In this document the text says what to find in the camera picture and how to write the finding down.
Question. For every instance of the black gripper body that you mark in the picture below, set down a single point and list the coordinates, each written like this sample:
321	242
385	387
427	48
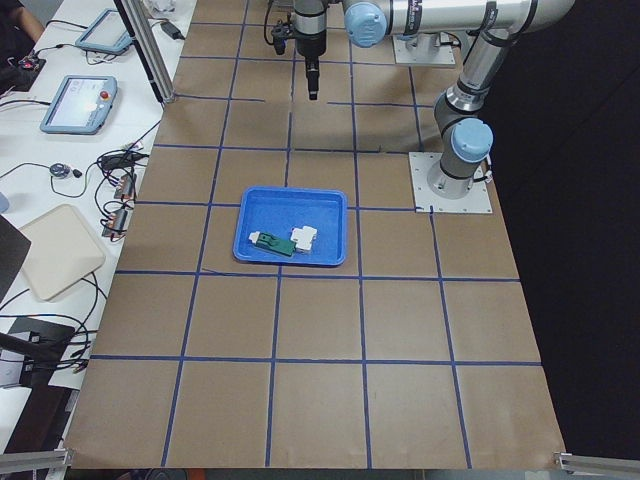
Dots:
310	44

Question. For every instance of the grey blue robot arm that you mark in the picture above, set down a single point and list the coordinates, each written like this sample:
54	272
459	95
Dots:
496	26

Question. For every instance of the black power adapter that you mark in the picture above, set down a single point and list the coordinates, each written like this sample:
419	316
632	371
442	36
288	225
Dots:
172	31

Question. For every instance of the blue plastic tray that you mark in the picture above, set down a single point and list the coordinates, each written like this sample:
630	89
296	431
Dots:
279	211

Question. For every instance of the white plastic connector block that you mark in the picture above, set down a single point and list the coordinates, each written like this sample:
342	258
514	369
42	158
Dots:
303	238

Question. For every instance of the far teach pendant tablet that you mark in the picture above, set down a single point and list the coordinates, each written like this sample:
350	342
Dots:
106	34

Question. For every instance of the teach pendant tablet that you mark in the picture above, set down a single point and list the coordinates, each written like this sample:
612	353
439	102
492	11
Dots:
106	34
81	105

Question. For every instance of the near teach pendant tablet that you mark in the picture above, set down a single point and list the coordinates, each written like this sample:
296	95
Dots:
81	105

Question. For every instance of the round grey puck device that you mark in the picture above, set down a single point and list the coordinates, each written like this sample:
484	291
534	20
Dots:
59	170

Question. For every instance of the beige plastic tray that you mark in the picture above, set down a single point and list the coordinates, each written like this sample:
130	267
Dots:
63	250

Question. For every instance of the black laptop corner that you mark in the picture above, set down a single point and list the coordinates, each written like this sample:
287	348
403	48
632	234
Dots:
14	247

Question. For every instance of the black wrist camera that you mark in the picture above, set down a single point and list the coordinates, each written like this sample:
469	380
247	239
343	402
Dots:
281	33

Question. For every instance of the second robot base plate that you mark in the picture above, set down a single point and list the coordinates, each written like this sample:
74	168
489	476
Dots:
431	50

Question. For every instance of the aluminium frame post left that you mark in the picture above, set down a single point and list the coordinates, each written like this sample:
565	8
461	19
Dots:
133	16

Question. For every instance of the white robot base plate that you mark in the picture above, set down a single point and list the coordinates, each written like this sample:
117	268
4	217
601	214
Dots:
435	192

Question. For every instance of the aluminium rail bottom left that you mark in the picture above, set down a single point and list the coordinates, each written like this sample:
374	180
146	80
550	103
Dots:
20	462

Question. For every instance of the aluminium rail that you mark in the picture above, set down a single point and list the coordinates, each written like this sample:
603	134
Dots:
20	462
579	464

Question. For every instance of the aluminium rail bottom right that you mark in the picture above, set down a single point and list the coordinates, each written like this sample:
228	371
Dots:
579	464

